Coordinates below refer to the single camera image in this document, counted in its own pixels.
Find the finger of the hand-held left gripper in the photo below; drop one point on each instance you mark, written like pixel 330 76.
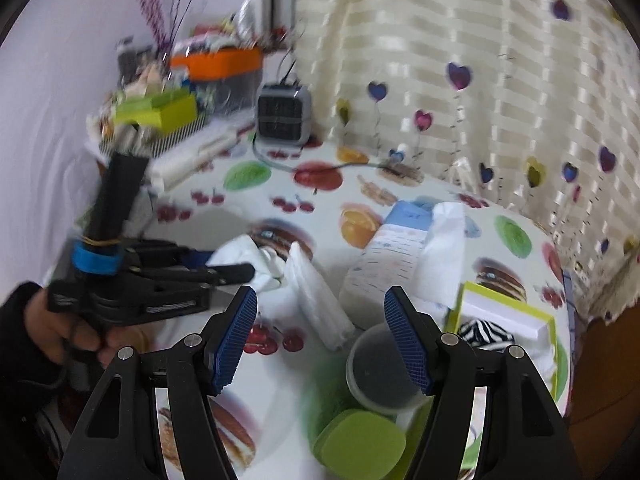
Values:
pixel 220 275
pixel 165 255

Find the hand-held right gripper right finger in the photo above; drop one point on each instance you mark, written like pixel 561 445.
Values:
pixel 407 340

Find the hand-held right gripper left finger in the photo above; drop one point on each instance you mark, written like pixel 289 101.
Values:
pixel 232 340

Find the white sock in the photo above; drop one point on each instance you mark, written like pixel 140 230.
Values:
pixel 260 265

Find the black white striped cloth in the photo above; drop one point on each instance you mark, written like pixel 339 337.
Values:
pixel 485 336

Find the yellow-green box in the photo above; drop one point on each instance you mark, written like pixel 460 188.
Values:
pixel 500 310

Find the person's left forearm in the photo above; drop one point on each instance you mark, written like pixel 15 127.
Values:
pixel 20 385

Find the person's left hand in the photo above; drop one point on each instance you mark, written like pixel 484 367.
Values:
pixel 50 330

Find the clear jar with dark contents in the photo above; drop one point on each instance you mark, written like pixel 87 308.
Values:
pixel 380 370

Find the white blue tissue pack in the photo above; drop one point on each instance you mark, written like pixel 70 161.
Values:
pixel 395 260

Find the white folded towel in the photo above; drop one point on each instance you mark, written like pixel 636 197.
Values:
pixel 320 300

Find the white paper roll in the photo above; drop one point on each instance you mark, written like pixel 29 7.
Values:
pixel 195 157

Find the grey zigzag box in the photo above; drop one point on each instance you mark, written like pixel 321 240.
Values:
pixel 175 140

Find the fruit print tablecloth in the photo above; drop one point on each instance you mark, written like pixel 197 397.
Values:
pixel 320 210

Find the lime green box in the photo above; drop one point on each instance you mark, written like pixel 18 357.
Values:
pixel 160 110

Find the grey space heater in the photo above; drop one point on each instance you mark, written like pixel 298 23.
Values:
pixel 282 115

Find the clear bin with orange lid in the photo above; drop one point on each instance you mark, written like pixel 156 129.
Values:
pixel 220 67

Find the dark glass jars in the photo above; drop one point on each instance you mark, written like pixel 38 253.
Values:
pixel 132 57

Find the wooden wardrobe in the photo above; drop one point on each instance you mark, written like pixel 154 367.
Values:
pixel 605 390

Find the pile of assorted packets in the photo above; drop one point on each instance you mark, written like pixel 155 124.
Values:
pixel 225 30

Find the purple decorative branches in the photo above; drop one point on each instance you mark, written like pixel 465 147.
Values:
pixel 150 5

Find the heart print curtain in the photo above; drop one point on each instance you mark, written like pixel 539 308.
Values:
pixel 475 85

